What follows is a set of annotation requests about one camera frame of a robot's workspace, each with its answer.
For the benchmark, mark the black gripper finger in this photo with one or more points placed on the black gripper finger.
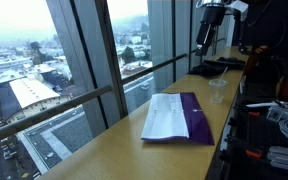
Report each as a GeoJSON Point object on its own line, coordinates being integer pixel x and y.
{"type": "Point", "coordinates": [213, 36]}
{"type": "Point", "coordinates": [202, 41]}

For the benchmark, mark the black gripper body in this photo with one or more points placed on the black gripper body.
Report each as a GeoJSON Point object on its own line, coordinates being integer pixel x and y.
{"type": "Point", "coordinates": [213, 16]}

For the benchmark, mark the black cloth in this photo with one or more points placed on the black cloth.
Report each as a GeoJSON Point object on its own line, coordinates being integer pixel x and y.
{"type": "Point", "coordinates": [214, 66]}

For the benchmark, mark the clear drinking straw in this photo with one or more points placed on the clear drinking straw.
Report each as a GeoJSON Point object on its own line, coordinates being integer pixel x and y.
{"type": "Point", "coordinates": [223, 73]}

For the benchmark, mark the clear plastic cup with lid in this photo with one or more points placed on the clear plastic cup with lid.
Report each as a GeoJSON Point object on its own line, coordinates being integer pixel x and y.
{"type": "Point", "coordinates": [217, 91]}

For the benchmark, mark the white paper sheet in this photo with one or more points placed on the white paper sheet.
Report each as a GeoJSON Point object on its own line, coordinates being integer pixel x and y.
{"type": "Point", "coordinates": [165, 116]}

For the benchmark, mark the grey metal handrail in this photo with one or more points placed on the grey metal handrail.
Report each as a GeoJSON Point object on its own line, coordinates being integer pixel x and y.
{"type": "Point", "coordinates": [50, 111]}

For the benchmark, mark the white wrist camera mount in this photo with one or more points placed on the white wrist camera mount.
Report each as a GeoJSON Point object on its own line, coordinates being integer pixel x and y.
{"type": "Point", "coordinates": [239, 8]}

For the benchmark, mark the long aluminium extrusion rail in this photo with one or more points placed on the long aluminium extrusion rail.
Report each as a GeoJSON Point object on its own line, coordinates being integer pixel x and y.
{"type": "Point", "coordinates": [285, 158]}

